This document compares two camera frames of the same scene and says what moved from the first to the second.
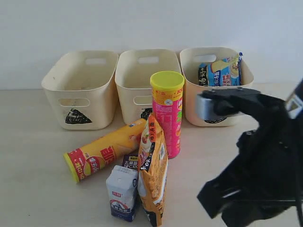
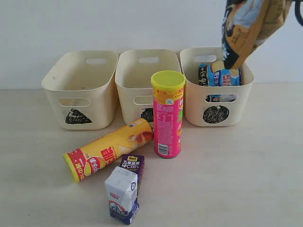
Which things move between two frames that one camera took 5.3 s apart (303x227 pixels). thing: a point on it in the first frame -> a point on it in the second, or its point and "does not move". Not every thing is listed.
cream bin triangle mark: (81, 86) does not move
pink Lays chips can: (167, 88) does not move
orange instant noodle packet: (153, 170) -> (247, 24)
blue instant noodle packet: (227, 72) does not move
